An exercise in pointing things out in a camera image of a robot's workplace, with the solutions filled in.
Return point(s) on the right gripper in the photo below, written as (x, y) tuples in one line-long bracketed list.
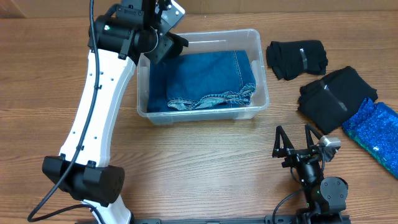
[(296, 154)]

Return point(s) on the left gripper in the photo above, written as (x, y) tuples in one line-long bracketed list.
[(175, 41)]

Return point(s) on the large black cloth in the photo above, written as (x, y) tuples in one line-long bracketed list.
[(333, 99)]

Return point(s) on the blue denim jeans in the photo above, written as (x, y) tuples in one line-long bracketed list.
[(204, 81)]

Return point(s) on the blue sparkly fabric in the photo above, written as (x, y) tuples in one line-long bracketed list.
[(374, 128)]

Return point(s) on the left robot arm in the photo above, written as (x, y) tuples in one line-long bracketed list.
[(117, 40)]

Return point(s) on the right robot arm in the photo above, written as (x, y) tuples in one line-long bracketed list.
[(325, 196)]

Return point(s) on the clear plastic storage bin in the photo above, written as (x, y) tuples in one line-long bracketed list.
[(241, 39)]

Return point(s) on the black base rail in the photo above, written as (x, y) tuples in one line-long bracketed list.
[(211, 221)]

